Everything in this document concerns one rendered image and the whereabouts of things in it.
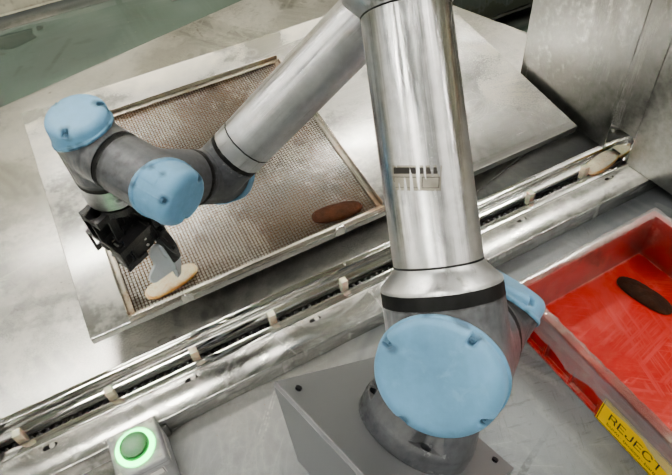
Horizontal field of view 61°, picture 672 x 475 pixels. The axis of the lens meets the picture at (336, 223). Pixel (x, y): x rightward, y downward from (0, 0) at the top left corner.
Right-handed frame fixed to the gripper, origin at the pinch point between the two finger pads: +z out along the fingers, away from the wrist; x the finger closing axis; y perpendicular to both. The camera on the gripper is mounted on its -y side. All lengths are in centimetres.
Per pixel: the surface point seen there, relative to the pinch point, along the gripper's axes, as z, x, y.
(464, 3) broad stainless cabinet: 93, -35, -223
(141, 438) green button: 0.5, 18.0, 23.2
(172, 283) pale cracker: 5.5, 2.0, 1.2
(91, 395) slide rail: 8.7, 3.4, 22.5
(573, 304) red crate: 7, 62, -35
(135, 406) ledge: 6.4, 11.5, 20.0
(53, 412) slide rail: 8.7, 0.4, 27.7
